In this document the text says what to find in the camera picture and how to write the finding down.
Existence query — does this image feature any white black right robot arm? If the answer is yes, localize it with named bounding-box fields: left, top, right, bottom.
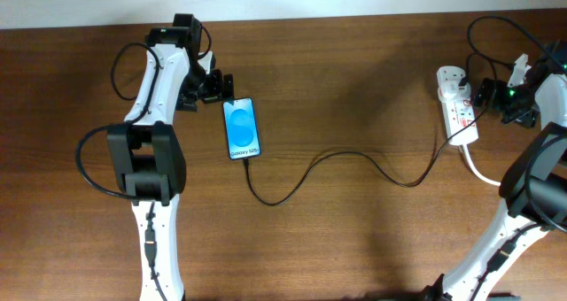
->
left=420, top=40, right=566, bottom=300

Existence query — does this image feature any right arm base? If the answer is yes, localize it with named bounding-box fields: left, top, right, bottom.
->
left=416, top=274, right=522, bottom=301

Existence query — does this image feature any blue Galaxy smartphone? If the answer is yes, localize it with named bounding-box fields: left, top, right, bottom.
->
left=222, top=97, right=261, bottom=160

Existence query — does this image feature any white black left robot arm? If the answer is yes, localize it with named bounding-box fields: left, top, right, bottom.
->
left=107, top=13, right=234, bottom=300

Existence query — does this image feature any white power strip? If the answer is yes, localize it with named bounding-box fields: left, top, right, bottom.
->
left=436, top=65, right=480, bottom=146

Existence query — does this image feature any black charger cable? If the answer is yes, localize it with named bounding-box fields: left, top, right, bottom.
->
left=241, top=51, right=499, bottom=207

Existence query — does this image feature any white USB charger plug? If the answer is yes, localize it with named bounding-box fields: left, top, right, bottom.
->
left=436, top=66, right=471, bottom=103

